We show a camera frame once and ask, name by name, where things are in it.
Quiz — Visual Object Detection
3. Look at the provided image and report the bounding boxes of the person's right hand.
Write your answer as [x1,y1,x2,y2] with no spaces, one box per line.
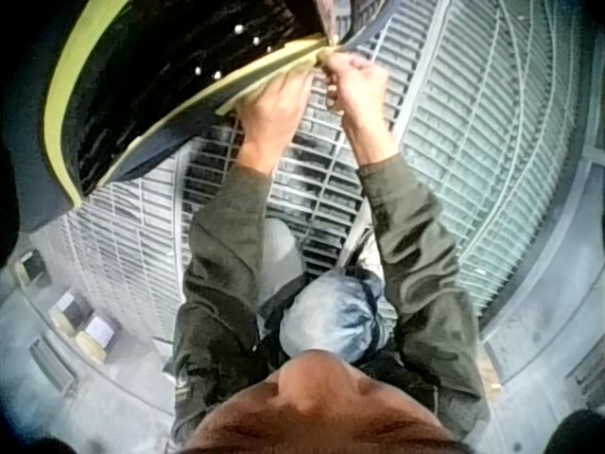
[322,50,394,163]

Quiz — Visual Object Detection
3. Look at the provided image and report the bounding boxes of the person's left hand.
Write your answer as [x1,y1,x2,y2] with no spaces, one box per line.
[235,69,317,167]

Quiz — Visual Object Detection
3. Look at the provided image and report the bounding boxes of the black cover with yellow trim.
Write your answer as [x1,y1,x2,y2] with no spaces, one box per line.
[9,0,342,234]

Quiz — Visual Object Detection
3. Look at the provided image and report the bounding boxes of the person's legs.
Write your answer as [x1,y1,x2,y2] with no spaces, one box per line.
[257,216,396,366]

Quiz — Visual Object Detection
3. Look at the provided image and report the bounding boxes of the grey metal plate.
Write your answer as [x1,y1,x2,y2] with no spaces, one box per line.
[27,334,78,397]

